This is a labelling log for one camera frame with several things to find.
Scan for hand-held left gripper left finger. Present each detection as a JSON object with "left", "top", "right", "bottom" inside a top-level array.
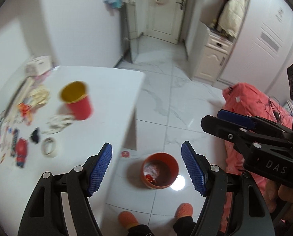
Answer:
[{"left": 17, "top": 142, "right": 112, "bottom": 236}]

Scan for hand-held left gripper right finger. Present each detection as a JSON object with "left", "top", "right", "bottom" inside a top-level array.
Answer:
[{"left": 181, "top": 141, "right": 276, "bottom": 236}]

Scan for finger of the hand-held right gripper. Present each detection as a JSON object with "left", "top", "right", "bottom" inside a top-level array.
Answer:
[
  {"left": 201, "top": 115, "right": 293, "bottom": 158},
  {"left": 217, "top": 109, "right": 293, "bottom": 140}
]

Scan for orange plastic trash bin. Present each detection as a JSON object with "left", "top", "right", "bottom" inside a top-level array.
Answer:
[{"left": 142, "top": 152, "right": 179, "bottom": 190}]

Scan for red cup with gold inside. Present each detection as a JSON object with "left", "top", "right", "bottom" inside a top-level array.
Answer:
[{"left": 59, "top": 81, "right": 93, "bottom": 121}]

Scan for person's right hand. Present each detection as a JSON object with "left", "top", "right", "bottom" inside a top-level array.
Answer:
[{"left": 267, "top": 184, "right": 293, "bottom": 224}]

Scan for coral blanket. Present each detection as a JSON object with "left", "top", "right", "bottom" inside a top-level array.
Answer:
[{"left": 221, "top": 83, "right": 293, "bottom": 236}]

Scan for person's right foot orange sock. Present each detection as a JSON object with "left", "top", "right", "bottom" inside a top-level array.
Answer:
[{"left": 175, "top": 203, "right": 194, "bottom": 219}]

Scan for person's foot orange sock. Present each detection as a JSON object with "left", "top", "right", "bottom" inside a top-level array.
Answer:
[
  {"left": 175, "top": 203, "right": 194, "bottom": 219},
  {"left": 118, "top": 211, "right": 140, "bottom": 228}
]

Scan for crumpled plastic wrapper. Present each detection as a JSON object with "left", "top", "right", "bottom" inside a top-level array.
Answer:
[{"left": 144, "top": 163, "right": 163, "bottom": 178}]

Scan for person's left foot orange sock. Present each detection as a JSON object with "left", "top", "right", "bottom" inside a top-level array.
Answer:
[{"left": 118, "top": 211, "right": 140, "bottom": 228}]

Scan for person's right leg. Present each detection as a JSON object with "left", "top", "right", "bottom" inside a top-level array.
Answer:
[{"left": 173, "top": 215, "right": 198, "bottom": 236}]

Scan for person's leg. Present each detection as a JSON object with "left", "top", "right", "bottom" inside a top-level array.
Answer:
[
  {"left": 173, "top": 215, "right": 198, "bottom": 236},
  {"left": 127, "top": 222, "right": 153, "bottom": 236}
]

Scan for white tape roll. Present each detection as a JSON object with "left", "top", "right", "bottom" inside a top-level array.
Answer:
[{"left": 41, "top": 137, "right": 61, "bottom": 158}]

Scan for crumpled white paper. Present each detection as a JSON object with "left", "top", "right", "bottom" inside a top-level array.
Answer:
[{"left": 48, "top": 114, "right": 74, "bottom": 134}]

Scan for cream cabinet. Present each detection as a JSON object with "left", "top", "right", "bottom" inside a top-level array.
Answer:
[{"left": 193, "top": 21, "right": 233, "bottom": 83}]

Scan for small black object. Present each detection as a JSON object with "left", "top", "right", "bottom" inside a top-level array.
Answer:
[{"left": 29, "top": 127, "right": 41, "bottom": 145}]

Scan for person's left leg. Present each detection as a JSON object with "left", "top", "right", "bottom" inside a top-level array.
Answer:
[{"left": 127, "top": 222, "right": 153, "bottom": 236}]

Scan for white wardrobe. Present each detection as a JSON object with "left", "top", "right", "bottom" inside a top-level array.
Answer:
[{"left": 219, "top": 0, "right": 293, "bottom": 99}]

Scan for red and orange wrappers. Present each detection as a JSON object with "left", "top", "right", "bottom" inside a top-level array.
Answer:
[{"left": 17, "top": 103, "right": 36, "bottom": 126}]

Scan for white box with dark side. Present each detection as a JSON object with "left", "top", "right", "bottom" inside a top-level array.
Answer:
[{"left": 0, "top": 125, "right": 20, "bottom": 163}]

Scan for crumpled beige paper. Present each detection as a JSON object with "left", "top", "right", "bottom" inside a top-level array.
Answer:
[{"left": 28, "top": 85, "right": 51, "bottom": 107}]

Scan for white down jacket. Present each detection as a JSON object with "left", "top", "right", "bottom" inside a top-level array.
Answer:
[{"left": 216, "top": 0, "right": 249, "bottom": 38}]

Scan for white framed standing mirror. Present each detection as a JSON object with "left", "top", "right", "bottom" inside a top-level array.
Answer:
[{"left": 124, "top": 4, "right": 140, "bottom": 64}]

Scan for white door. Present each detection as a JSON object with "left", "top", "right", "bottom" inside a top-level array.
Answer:
[{"left": 146, "top": 0, "right": 190, "bottom": 45}]

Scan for white tissue pack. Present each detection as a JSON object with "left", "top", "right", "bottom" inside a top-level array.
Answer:
[{"left": 26, "top": 56, "right": 52, "bottom": 75}]

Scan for black cable on blanket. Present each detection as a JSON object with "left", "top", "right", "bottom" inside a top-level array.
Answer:
[{"left": 265, "top": 96, "right": 284, "bottom": 124}]

